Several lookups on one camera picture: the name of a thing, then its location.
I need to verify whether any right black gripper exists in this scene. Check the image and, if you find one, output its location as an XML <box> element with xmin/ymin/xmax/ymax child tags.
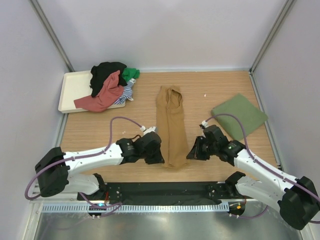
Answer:
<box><xmin>187</xmin><ymin>135</ymin><xmax>218</xmax><ymax>161</ymax></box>

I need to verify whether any tan brown tank top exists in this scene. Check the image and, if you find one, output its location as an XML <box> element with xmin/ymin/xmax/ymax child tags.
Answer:
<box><xmin>156</xmin><ymin>85</ymin><xmax>189</xmax><ymax>169</ymax></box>

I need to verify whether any olive green printed tank top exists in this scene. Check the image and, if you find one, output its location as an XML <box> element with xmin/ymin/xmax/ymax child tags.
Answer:
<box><xmin>211</xmin><ymin>93</ymin><xmax>268</xmax><ymax>141</ymax></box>

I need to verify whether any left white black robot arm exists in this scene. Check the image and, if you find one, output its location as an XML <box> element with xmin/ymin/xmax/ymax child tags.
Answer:
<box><xmin>35</xmin><ymin>131</ymin><xmax>164</xmax><ymax>200</ymax></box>

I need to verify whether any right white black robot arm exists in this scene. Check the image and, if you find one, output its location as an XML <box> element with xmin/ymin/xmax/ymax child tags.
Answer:
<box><xmin>187</xmin><ymin>122</ymin><xmax>320</xmax><ymax>230</ymax></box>

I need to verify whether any blue white striped tank top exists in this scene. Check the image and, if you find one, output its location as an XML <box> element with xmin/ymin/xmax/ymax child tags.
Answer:
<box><xmin>114</xmin><ymin>78</ymin><xmax>136</xmax><ymax>105</ymax></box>

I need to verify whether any dusty pink tank top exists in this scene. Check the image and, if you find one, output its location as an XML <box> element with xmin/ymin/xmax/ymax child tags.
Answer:
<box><xmin>73</xmin><ymin>70</ymin><xmax>124</xmax><ymax>113</ymax></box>

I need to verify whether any bright green tank top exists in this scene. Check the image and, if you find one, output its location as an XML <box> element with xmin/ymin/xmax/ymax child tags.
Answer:
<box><xmin>122</xmin><ymin>67</ymin><xmax>140</xmax><ymax>82</ymax></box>

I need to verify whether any black tank top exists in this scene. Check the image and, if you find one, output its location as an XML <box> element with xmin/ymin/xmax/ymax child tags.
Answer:
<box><xmin>90</xmin><ymin>62</ymin><xmax>127</xmax><ymax>97</ymax></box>

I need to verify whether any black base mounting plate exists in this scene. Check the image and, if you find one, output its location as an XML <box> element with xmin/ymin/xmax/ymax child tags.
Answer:
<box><xmin>86</xmin><ymin>181</ymin><xmax>249</xmax><ymax>206</ymax></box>

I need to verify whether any white plastic tray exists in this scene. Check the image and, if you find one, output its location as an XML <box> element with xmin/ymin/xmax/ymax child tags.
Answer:
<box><xmin>58</xmin><ymin>70</ymin><xmax>126</xmax><ymax>114</ymax></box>

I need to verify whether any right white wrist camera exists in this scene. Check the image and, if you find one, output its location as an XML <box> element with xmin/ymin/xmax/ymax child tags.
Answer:
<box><xmin>199</xmin><ymin>120</ymin><xmax>209</xmax><ymax>129</ymax></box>

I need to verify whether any slotted white cable duct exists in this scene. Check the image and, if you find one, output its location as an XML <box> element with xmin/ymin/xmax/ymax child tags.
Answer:
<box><xmin>41</xmin><ymin>202</ymin><xmax>229</xmax><ymax>214</ymax></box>

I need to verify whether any aluminium front rail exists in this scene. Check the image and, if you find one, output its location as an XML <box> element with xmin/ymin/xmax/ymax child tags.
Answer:
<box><xmin>28</xmin><ymin>182</ymin><xmax>41</xmax><ymax>201</ymax></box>

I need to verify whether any right aluminium frame post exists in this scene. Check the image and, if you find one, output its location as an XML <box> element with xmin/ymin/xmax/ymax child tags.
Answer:
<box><xmin>249</xmin><ymin>0</ymin><xmax>297</xmax><ymax>75</ymax></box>

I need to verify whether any aluminium frame post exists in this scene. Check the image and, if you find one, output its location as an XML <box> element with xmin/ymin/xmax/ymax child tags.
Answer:
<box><xmin>29</xmin><ymin>0</ymin><xmax>75</xmax><ymax>72</ymax></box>
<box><xmin>249</xmin><ymin>0</ymin><xmax>297</xmax><ymax>75</ymax></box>

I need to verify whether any left aluminium frame post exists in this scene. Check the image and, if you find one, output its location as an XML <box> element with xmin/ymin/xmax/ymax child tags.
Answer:
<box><xmin>29</xmin><ymin>0</ymin><xmax>75</xmax><ymax>72</ymax></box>

